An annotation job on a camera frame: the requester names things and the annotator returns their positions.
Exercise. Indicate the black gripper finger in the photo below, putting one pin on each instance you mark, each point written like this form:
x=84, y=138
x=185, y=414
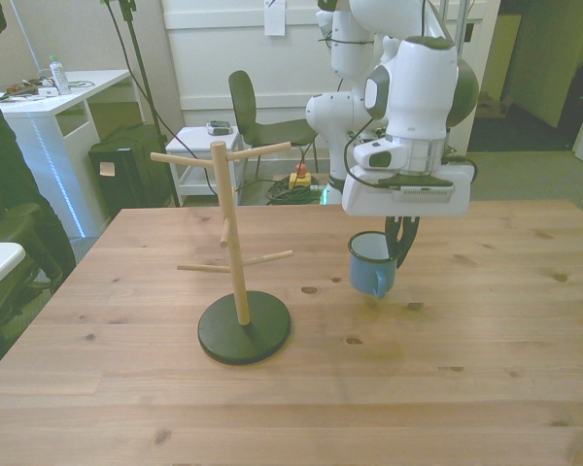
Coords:
x=392, y=235
x=409, y=242

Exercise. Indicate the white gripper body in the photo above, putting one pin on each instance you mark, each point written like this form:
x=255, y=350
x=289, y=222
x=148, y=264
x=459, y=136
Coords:
x=359, y=201

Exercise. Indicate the blue enamel mug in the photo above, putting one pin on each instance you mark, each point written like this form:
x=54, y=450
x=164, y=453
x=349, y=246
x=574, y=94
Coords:
x=364, y=274

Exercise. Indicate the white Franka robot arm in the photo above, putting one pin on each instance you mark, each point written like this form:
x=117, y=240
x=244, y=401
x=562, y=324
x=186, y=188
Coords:
x=418, y=97

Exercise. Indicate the wooden mug tree black base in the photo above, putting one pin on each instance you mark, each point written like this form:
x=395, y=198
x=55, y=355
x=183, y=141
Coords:
x=245, y=340

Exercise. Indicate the yellow emergency stop button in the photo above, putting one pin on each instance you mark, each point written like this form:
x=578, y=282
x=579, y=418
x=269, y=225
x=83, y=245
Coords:
x=300, y=178

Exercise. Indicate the black plastic chair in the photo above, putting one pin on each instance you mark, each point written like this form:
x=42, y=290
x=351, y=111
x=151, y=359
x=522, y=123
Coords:
x=243, y=102

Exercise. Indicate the grey handheld device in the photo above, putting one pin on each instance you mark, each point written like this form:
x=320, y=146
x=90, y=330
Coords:
x=218, y=128

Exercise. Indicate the white side table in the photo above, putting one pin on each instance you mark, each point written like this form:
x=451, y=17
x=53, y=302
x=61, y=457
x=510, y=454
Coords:
x=194, y=141

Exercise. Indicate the white paper sheet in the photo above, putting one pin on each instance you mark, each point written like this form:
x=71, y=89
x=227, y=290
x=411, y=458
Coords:
x=274, y=17

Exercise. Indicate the black suitcase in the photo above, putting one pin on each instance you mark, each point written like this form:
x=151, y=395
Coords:
x=131, y=170

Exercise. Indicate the black tripod stand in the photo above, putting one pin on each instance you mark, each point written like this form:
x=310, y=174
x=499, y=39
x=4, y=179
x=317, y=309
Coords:
x=143, y=73

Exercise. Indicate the orange sticky note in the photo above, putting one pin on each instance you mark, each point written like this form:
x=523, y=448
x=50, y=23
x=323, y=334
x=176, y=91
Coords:
x=107, y=169

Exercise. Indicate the clear plastic bottle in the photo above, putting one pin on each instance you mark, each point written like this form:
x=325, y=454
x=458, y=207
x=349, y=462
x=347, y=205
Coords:
x=59, y=75

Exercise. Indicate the small white box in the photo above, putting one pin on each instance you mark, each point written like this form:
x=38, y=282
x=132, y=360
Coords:
x=48, y=91

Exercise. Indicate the white desk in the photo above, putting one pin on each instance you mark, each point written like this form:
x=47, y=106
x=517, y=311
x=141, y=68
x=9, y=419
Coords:
x=39, y=121

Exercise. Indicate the black office chair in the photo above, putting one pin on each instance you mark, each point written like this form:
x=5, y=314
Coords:
x=24, y=233

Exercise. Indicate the person in black clothing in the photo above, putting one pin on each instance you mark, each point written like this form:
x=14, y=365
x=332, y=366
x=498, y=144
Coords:
x=0, y=170

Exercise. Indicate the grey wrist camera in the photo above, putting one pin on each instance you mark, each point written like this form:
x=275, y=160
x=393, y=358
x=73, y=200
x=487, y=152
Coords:
x=422, y=193

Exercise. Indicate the metal frame pole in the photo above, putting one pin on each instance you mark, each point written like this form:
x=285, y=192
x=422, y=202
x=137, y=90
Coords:
x=461, y=24

